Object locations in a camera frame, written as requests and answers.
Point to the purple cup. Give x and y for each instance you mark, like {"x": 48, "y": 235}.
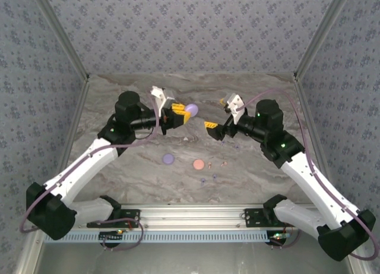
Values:
{"x": 192, "y": 109}

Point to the pink earbud charging case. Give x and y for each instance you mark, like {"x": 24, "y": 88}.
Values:
{"x": 198, "y": 164}

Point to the purple earbud charging case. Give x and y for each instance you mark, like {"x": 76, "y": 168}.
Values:
{"x": 168, "y": 159}

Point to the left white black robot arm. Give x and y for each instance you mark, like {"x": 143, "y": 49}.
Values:
{"x": 77, "y": 173}

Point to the small circuit board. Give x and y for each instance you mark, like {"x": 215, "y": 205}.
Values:
{"x": 111, "y": 236}
{"x": 279, "y": 236}

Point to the aluminium side rail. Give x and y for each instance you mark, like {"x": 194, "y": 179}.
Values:
{"x": 301, "y": 92}
{"x": 75, "y": 119}

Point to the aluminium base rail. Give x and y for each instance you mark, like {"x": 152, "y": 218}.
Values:
{"x": 193, "y": 216}

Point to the aluminium frame post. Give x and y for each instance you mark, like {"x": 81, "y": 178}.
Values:
{"x": 319, "y": 33}
{"x": 64, "y": 33}

